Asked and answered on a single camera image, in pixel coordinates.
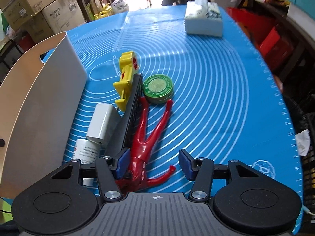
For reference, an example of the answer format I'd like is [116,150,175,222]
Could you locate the black remote control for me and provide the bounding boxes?
[104,74,143,158]

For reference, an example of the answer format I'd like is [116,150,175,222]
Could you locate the blue silicone baking mat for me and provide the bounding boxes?
[62,4,304,235]

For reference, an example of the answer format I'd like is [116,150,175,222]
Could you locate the large lower cardboard box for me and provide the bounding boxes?
[23,0,86,43]

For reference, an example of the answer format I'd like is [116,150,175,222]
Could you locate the beige plastic storage bin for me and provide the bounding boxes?
[1,32,88,199]

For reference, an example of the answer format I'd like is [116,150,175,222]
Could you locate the tissue box with tissue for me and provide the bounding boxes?
[184,0,223,37]

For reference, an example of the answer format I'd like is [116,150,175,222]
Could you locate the black metal shelf rack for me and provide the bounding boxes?
[0,40,23,83]

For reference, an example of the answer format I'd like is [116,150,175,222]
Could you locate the yellow oil jug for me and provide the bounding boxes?
[94,3,114,20]

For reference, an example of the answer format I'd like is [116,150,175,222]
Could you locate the yellow toy gun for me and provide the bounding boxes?
[113,51,139,112]

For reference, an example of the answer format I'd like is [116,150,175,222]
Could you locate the red action figure toy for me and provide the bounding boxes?
[116,97,176,195]

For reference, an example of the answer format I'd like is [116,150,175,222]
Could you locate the green round tin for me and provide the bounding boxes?
[143,74,174,104]

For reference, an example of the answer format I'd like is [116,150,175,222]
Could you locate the white power bank adapter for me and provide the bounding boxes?
[86,103,121,148]

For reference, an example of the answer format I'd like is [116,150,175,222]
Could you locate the black waste basket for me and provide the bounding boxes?
[283,95,314,215]

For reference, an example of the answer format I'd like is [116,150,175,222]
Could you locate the red gift bags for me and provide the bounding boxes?
[226,7,294,71]

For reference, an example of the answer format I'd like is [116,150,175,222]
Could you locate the white plastic bag floor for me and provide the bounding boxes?
[111,0,129,14]

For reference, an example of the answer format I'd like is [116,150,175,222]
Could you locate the white pill bottle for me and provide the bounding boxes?
[72,138,102,187]

